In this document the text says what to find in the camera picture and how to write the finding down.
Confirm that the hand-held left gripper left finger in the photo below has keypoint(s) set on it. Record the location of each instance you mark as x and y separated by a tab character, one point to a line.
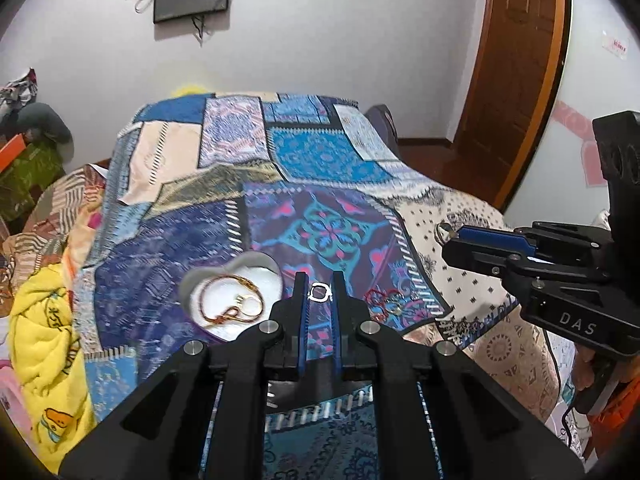
300	320

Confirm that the grey plush cushion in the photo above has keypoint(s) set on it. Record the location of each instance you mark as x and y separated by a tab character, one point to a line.
42	122

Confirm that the pink cloth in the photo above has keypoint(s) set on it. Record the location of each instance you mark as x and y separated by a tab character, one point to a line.
12	400

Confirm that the white heart-shaped dish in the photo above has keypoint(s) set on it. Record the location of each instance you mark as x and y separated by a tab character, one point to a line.
220	327

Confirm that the green patterned cloth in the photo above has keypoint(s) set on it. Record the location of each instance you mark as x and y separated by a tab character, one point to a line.
25	185

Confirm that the blue patchwork blanket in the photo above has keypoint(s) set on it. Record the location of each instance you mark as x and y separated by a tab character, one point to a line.
320	160

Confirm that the brown wooden door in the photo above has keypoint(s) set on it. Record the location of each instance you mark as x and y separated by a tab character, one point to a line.
515	60

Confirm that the yellow cartoon blanket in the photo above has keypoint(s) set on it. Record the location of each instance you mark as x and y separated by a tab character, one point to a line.
35	360

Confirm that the red and white wall sticker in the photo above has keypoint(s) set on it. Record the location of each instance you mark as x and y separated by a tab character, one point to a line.
616	46

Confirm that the yellow fluffy object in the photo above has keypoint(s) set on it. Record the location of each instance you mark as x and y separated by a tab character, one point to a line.
187	90

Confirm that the orange patterned quilt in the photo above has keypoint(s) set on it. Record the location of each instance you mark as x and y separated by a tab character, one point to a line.
50	210

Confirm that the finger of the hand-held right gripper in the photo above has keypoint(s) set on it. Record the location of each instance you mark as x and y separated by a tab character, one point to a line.
475	257
492	239

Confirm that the pink wall decoration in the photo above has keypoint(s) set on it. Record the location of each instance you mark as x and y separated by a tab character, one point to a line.
575	120

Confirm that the pile of clothes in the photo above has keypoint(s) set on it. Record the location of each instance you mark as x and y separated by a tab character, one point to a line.
17	90

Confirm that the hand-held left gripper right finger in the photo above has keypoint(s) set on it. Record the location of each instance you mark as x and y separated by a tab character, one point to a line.
337	321

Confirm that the dark chair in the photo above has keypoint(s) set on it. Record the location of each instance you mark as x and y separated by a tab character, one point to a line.
384	122

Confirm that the orange box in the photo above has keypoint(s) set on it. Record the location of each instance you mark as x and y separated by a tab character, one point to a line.
12	152

